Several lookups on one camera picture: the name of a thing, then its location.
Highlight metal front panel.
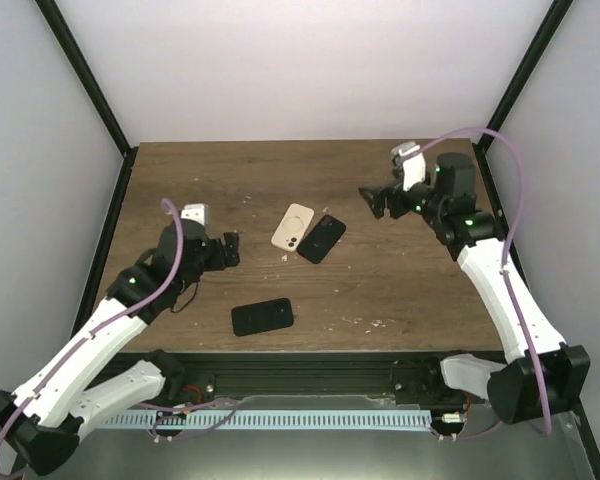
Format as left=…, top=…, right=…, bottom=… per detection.
left=54, top=415, right=594, bottom=479

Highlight black cased phone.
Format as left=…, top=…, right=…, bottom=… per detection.
left=231, top=298, right=294, bottom=337
left=297, top=215, right=346, bottom=264

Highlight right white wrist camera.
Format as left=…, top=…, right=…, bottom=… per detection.
left=391, top=141, right=427, bottom=192

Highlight light blue slotted cable duct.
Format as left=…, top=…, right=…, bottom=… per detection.
left=103, top=410, right=432, bottom=432

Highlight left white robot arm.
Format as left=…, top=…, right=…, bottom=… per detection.
left=0, top=219, right=240, bottom=476

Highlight beige cased phone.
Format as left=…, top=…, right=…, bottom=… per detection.
left=271, top=203, right=315, bottom=252

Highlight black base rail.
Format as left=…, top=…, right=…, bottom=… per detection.
left=124, top=351, right=481, bottom=406

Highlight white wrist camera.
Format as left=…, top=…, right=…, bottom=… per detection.
left=391, top=141, right=427, bottom=192
left=180, top=203, right=209, bottom=227

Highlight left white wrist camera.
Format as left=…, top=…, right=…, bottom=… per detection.
left=180, top=203, right=209, bottom=227

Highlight black frame post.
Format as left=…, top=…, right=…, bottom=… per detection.
left=472, top=0, right=575, bottom=151
left=34, top=0, right=133, bottom=159

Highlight black cased phone front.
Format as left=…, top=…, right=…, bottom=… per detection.
left=231, top=298, right=294, bottom=337

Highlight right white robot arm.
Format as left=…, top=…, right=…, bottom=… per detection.
left=359, top=143, right=590, bottom=424

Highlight right black frame post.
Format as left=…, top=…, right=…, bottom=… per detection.
left=472, top=0, right=575, bottom=151

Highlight left black frame post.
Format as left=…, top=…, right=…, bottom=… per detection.
left=34, top=0, right=133, bottom=159

